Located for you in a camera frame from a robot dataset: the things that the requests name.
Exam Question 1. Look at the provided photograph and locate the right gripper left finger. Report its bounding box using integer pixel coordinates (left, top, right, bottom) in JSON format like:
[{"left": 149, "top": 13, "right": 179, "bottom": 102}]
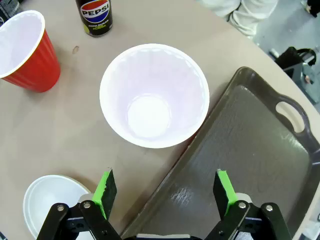
[{"left": 36, "top": 168, "right": 121, "bottom": 240}]

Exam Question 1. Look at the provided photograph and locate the black floor equipment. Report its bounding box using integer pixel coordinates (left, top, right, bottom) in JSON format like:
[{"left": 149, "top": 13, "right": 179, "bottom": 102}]
[{"left": 268, "top": 46, "right": 320, "bottom": 106}]

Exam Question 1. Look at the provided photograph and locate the red plastic cup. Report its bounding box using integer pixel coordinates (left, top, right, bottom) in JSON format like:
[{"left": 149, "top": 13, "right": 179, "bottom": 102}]
[{"left": 0, "top": 9, "right": 62, "bottom": 93}]

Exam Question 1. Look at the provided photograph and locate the white paper bowl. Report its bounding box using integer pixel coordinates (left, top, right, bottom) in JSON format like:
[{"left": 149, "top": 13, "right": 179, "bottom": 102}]
[
  {"left": 99, "top": 43, "right": 210, "bottom": 149},
  {"left": 22, "top": 174, "right": 96, "bottom": 240}
]

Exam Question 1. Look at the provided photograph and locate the black Pepsi can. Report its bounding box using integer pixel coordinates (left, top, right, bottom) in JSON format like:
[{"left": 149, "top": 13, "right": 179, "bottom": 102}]
[{"left": 75, "top": 0, "right": 113, "bottom": 38}]

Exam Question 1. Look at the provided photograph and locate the dark brown serving tray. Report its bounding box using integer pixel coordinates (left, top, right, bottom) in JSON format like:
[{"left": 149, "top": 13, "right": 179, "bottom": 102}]
[{"left": 121, "top": 66, "right": 320, "bottom": 240}]

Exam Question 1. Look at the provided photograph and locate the person in cream sweater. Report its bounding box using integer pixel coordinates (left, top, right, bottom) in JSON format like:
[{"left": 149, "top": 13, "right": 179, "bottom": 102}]
[{"left": 197, "top": 0, "right": 280, "bottom": 41}]

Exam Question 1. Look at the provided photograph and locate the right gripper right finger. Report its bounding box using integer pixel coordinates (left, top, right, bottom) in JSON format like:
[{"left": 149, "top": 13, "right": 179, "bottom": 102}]
[{"left": 205, "top": 168, "right": 292, "bottom": 240}]

